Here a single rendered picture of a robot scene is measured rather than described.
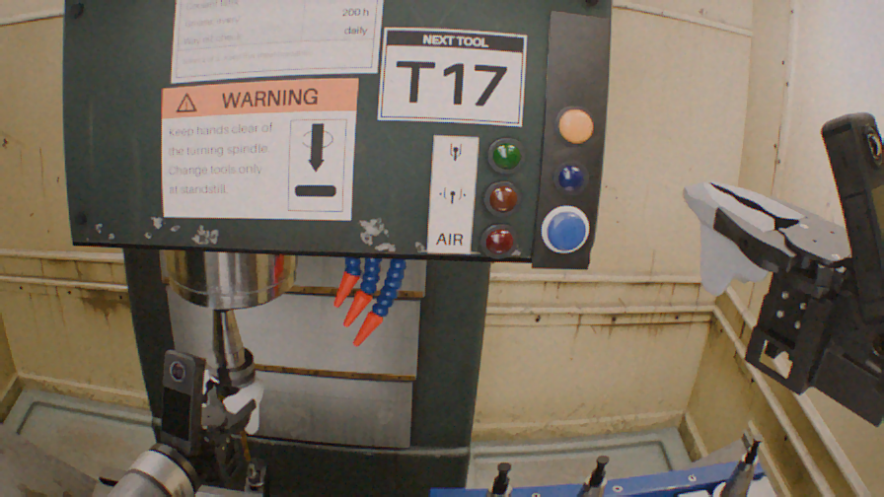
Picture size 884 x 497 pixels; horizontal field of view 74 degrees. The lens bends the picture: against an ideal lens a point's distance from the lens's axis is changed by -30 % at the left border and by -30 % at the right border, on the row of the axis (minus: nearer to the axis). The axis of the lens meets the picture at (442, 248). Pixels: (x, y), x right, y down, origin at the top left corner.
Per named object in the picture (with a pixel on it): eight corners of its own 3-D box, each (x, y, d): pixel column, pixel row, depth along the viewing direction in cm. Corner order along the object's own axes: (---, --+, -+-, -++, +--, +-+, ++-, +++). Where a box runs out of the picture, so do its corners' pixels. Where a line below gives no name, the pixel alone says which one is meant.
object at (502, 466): (508, 483, 79) (512, 461, 78) (507, 492, 78) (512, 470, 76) (492, 483, 79) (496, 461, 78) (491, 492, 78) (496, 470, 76)
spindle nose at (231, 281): (312, 252, 88) (314, 148, 83) (280, 321, 73) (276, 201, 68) (191, 241, 88) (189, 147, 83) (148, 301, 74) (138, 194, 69)
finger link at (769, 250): (699, 234, 40) (805, 296, 34) (703, 208, 40) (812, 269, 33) (739, 222, 43) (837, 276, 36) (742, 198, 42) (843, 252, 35)
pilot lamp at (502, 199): (518, 216, 57) (520, 186, 56) (486, 214, 57) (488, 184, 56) (516, 212, 57) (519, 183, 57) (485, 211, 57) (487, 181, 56)
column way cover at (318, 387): (416, 453, 144) (430, 192, 123) (186, 429, 140) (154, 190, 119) (415, 438, 148) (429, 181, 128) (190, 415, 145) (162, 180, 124)
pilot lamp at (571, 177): (584, 194, 56) (587, 166, 56) (555, 192, 56) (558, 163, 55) (583, 191, 57) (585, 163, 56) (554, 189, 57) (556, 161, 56)
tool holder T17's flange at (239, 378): (260, 366, 89) (258, 348, 88) (250, 392, 84) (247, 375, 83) (215, 358, 89) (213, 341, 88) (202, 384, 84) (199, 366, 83)
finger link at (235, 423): (237, 399, 85) (194, 430, 78) (235, 388, 84) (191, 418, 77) (266, 414, 83) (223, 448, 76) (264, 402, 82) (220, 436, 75)
